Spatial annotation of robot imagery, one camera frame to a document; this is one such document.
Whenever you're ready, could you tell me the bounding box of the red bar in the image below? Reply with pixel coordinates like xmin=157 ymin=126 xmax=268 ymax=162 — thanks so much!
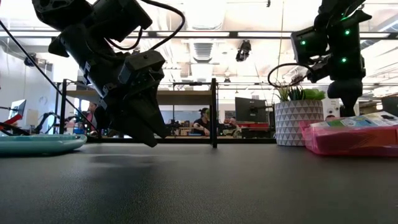
xmin=0 ymin=113 xmax=24 ymax=128

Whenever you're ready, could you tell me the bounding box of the green artificial plant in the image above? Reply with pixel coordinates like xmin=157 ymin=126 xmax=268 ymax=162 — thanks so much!
xmin=274 ymin=85 xmax=326 ymax=102

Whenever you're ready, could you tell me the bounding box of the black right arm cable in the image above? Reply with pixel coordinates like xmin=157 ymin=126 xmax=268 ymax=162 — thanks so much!
xmin=267 ymin=62 xmax=315 ymax=89

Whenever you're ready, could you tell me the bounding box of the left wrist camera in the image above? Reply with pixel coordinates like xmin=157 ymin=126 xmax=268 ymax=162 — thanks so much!
xmin=118 ymin=50 xmax=167 ymax=85

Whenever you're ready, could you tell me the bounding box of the silver rectangular ceiling duct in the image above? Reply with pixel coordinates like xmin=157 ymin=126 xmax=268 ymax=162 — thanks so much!
xmin=192 ymin=41 xmax=215 ymax=63

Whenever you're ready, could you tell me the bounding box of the pink translucent plastic bin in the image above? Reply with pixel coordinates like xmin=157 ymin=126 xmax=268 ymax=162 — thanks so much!
xmin=298 ymin=119 xmax=398 ymax=157

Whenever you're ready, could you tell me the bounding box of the person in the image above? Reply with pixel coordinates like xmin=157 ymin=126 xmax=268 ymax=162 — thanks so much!
xmin=192 ymin=107 xmax=211 ymax=137
xmin=228 ymin=116 xmax=243 ymax=138
xmin=86 ymin=101 xmax=107 ymax=138

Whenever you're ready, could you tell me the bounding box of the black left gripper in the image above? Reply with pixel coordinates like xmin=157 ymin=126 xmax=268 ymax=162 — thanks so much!
xmin=101 ymin=72 xmax=169 ymax=149

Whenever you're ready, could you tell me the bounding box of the white triangle-patterned plant pot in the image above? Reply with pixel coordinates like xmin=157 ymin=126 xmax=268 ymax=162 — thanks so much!
xmin=274 ymin=99 xmax=325 ymax=147

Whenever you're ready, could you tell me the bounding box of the dark monitor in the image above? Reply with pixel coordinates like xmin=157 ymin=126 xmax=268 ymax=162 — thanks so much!
xmin=381 ymin=96 xmax=398 ymax=118

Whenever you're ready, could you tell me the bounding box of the black vertical post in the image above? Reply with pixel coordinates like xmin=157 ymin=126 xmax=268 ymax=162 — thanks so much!
xmin=209 ymin=77 xmax=219 ymax=149

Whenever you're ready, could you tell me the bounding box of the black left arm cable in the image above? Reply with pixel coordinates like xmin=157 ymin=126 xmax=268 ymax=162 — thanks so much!
xmin=104 ymin=0 xmax=187 ymax=52

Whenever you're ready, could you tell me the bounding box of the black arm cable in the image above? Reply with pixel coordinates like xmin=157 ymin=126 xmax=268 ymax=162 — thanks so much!
xmin=104 ymin=0 xmax=187 ymax=52
xmin=267 ymin=62 xmax=315 ymax=89

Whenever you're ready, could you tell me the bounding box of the white printed carton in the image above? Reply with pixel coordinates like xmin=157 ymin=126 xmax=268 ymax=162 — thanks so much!
xmin=323 ymin=98 xmax=341 ymax=121

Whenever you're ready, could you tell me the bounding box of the black ceiling spotlight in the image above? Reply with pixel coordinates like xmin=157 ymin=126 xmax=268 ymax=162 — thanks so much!
xmin=23 ymin=52 xmax=39 ymax=68

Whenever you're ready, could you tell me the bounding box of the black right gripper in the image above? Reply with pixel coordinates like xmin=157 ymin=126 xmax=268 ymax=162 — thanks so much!
xmin=326 ymin=78 xmax=364 ymax=118

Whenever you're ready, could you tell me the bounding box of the black rack with wooden shelf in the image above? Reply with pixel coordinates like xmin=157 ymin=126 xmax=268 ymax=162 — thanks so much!
xmin=52 ymin=78 xmax=218 ymax=140

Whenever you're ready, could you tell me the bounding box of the teal plate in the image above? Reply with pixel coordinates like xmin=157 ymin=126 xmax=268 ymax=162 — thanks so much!
xmin=0 ymin=133 xmax=88 ymax=157

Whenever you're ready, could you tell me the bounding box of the red cabinet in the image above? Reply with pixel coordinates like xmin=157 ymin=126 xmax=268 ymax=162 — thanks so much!
xmin=238 ymin=121 xmax=276 ymax=129

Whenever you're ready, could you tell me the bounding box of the black overhead camera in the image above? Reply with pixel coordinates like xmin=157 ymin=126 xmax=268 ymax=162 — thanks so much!
xmin=234 ymin=39 xmax=252 ymax=63

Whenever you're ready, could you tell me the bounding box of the black rig frame strut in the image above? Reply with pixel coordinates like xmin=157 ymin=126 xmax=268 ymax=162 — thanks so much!
xmin=0 ymin=19 xmax=101 ymax=135

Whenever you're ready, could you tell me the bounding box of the green yellow crayon box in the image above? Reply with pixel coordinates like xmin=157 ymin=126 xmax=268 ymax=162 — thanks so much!
xmin=310 ymin=110 xmax=398 ymax=129

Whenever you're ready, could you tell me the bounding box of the black framed LED light bar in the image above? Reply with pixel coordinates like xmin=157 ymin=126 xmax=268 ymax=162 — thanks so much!
xmin=0 ymin=29 xmax=398 ymax=40

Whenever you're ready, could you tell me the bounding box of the black computer monitor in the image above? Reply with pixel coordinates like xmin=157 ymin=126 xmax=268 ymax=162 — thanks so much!
xmin=234 ymin=96 xmax=269 ymax=123

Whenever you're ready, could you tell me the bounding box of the silver framed tilted monitor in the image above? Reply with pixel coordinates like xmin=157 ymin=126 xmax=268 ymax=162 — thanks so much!
xmin=8 ymin=99 xmax=27 ymax=121

